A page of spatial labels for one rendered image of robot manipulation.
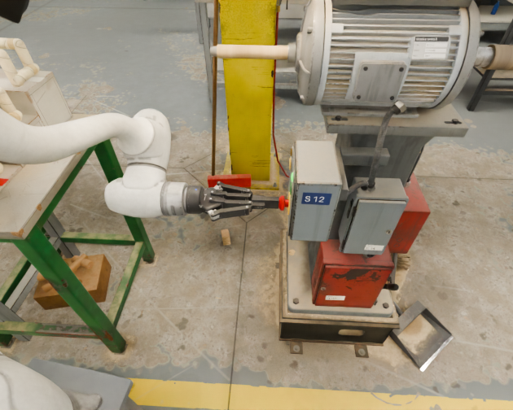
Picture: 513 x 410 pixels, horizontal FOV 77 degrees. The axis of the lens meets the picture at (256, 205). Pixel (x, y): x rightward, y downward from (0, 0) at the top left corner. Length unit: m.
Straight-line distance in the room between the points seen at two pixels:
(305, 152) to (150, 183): 0.39
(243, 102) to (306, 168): 1.30
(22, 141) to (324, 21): 0.62
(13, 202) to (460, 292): 2.02
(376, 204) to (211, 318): 1.08
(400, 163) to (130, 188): 0.75
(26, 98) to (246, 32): 1.04
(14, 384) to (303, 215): 0.63
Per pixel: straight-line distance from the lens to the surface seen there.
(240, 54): 0.90
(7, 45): 1.35
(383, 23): 0.85
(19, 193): 1.15
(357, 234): 1.07
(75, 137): 0.68
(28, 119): 1.29
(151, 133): 0.86
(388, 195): 0.99
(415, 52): 0.84
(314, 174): 0.71
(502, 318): 2.13
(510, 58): 1.05
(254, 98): 1.96
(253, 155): 2.18
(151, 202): 0.84
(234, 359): 1.66
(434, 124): 0.97
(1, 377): 0.77
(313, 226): 0.79
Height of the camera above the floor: 1.57
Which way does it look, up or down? 46 degrees down
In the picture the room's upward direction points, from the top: straight up
